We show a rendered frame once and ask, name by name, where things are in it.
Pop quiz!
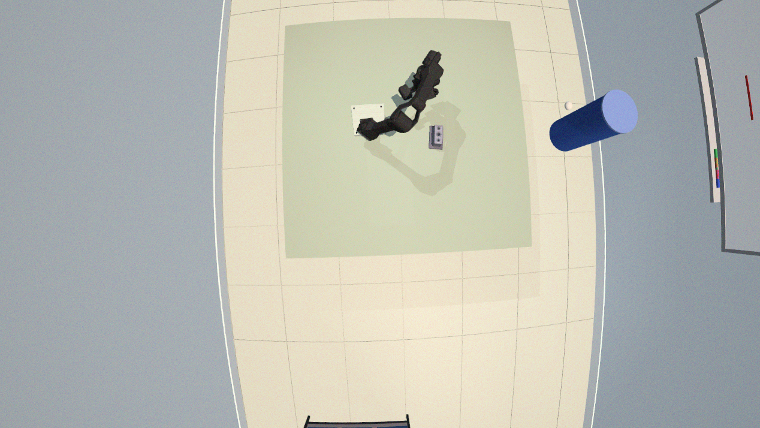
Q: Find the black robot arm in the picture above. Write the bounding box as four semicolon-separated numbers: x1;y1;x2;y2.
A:
357;50;444;141

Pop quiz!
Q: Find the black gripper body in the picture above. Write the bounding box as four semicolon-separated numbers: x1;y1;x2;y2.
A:
398;74;440;100

